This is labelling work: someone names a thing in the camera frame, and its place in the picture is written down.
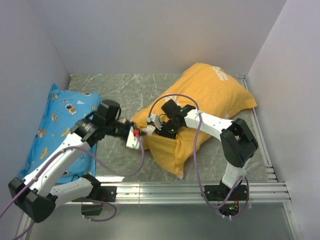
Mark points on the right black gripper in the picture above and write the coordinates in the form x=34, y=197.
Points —
x=162, y=132

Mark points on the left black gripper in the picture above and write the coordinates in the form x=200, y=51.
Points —
x=129, y=124

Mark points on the orange pillowcase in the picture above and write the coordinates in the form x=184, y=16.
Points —
x=213, y=93

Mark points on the white pillow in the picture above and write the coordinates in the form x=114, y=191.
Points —
x=150, y=129

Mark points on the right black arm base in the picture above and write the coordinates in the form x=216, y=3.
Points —
x=218, y=193

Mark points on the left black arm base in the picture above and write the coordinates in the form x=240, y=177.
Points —
x=93, y=205

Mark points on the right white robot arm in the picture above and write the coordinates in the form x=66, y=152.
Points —
x=238, y=142

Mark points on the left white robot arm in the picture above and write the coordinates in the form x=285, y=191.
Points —
x=38, y=194

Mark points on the blue cartoon pillow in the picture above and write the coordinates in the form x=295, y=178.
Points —
x=63, y=109

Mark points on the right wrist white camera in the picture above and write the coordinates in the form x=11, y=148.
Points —
x=154, y=120

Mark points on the wrist white camera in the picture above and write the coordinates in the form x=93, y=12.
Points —
x=133, y=139
x=154, y=120

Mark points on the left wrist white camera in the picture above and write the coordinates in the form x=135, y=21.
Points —
x=133, y=139

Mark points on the aluminium mounting rail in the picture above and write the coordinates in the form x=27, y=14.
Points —
x=162, y=193

